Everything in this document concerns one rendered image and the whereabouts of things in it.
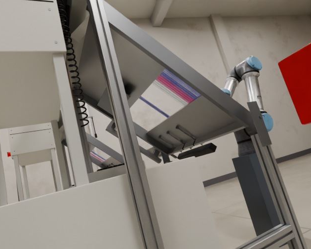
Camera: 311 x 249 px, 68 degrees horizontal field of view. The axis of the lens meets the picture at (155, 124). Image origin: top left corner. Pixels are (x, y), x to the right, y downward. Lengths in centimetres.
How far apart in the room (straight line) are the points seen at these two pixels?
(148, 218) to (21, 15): 66
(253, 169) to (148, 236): 105
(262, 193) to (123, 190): 109
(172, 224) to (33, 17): 71
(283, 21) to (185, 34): 354
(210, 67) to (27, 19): 557
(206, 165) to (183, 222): 457
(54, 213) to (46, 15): 55
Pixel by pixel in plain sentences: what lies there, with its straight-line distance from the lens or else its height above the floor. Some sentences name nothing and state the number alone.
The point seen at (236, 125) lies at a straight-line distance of 100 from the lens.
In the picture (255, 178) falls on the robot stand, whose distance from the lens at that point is 158.
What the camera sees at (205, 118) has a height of 77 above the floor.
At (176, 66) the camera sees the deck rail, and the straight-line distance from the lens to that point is 85.
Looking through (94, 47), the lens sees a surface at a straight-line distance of 105.
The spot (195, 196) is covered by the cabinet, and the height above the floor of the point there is 50.
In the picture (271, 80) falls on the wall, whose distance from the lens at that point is 717.
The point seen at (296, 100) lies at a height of 68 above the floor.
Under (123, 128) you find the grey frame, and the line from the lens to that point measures 64.
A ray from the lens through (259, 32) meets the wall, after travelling 781.
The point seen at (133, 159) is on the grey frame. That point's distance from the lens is 63.
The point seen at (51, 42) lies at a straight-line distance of 76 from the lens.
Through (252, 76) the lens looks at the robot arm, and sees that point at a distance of 169.
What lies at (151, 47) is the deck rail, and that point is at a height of 101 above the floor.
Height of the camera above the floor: 61
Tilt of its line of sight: 11 degrees up
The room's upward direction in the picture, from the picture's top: 15 degrees counter-clockwise
